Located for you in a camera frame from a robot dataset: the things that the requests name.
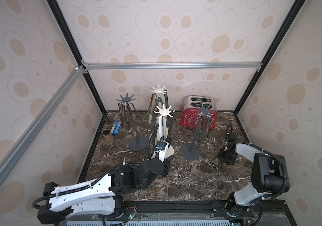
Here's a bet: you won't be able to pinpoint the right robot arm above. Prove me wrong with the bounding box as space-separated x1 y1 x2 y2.
217 124 290 216

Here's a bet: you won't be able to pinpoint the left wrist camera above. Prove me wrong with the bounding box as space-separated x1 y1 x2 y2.
151 140 174 162

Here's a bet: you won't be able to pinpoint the diagonal aluminium bar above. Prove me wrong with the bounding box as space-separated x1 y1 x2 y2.
0 66 85 186

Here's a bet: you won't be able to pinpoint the horizontal aluminium bar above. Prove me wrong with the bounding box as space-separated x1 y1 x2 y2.
77 62 263 71

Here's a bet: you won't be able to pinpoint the blue small package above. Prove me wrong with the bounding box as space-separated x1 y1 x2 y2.
110 121 121 135

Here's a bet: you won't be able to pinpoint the black tongs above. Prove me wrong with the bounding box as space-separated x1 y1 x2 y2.
166 111 174 144

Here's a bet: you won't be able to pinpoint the green tongs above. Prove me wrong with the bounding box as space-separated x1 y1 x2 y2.
147 94 164 125

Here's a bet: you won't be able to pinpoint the dark grey utensil rack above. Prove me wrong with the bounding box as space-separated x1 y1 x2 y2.
117 93 147 152

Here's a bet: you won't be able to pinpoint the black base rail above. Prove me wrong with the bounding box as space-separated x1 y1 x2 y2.
56 196 296 226

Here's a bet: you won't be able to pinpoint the brown spice jar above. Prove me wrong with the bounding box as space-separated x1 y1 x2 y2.
102 130 114 143

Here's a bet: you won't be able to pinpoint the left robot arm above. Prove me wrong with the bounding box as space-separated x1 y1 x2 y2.
32 123 174 225

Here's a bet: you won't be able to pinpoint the serrated steel tongs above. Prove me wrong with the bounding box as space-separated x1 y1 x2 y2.
181 113 202 141

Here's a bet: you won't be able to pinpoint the small steel tongs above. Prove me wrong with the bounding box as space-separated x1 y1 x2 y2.
156 115 165 140

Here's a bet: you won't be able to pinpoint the white utensil rack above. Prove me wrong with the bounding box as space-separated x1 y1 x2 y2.
149 84 169 139
152 104 174 162

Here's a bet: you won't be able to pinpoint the dark grey rack back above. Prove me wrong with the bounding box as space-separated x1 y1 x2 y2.
180 108 209 161

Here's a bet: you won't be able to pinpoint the red white toaster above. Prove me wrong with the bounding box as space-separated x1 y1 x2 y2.
179 96 217 129

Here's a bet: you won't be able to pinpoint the thin steel tongs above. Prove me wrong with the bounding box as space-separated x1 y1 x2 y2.
126 104 136 136

